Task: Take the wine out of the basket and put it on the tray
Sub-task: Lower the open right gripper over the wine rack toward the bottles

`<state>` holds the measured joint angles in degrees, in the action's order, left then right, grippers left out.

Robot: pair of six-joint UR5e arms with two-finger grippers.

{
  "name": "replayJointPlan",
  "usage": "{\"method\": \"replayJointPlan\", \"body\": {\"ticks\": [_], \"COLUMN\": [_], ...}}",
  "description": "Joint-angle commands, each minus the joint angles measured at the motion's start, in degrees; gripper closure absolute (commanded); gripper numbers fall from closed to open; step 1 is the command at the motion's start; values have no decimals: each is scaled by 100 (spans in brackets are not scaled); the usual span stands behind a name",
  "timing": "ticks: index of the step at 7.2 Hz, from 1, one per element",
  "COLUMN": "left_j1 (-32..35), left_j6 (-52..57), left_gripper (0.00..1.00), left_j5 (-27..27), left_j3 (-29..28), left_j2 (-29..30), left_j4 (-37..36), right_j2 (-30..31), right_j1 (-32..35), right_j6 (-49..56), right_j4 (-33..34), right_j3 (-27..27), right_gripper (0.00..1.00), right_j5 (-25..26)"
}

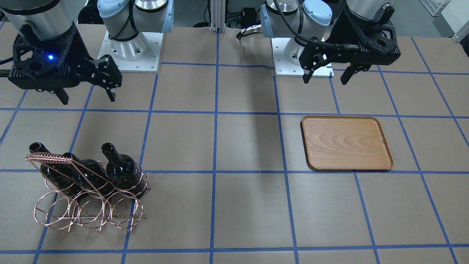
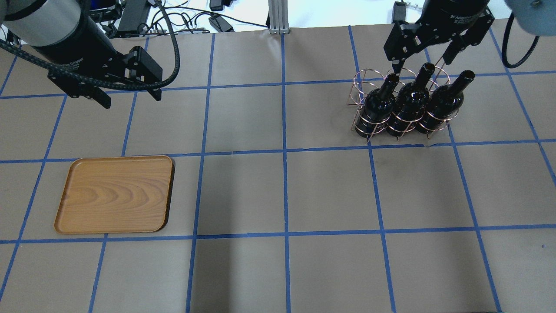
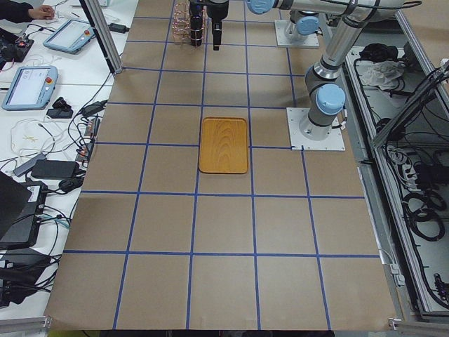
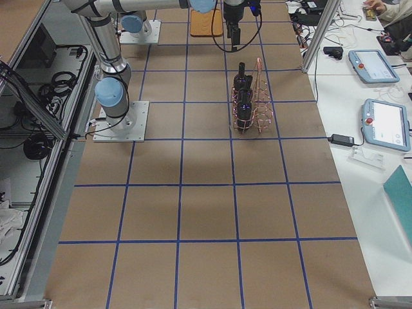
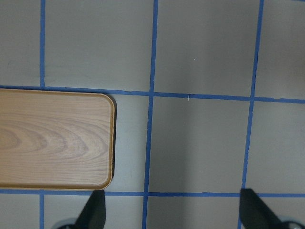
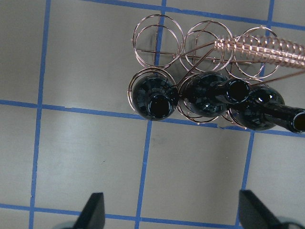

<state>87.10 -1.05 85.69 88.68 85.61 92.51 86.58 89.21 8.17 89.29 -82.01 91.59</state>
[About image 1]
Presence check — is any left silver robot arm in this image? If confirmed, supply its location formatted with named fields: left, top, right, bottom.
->
left=260, top=0, right=401, bottom=85

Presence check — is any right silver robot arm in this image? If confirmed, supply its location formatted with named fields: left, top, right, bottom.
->
left=1, top=0, right=174, bottom=105

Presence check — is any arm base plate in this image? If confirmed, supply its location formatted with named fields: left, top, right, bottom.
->
left=98, top=32, right=164, bottom=73
left=270, top=37, right=334, bottom=78

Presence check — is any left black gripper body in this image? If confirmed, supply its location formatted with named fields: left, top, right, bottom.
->
left=299, top=3, right=400, bottom=73

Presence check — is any aluminium frame post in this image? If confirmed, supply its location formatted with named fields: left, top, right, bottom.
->
left=210, top=0, right=228, bottom=34

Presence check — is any dark wine bottle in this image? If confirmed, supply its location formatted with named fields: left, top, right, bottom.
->
left=40, top=163, right=87, bottom=201
left=101, top=143, right=147, bottom=199
left=62, top=152, right=115, bottom=197

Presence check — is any copper wire bottle basket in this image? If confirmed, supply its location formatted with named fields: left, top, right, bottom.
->
left=25, top=151, right=148, bottom=232

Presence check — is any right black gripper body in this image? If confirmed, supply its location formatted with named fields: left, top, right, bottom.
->
left=10, top=22, right=122, bottom=90

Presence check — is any wooden tray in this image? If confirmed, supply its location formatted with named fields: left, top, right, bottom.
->
left=300, top=115, right=394, bottom=171

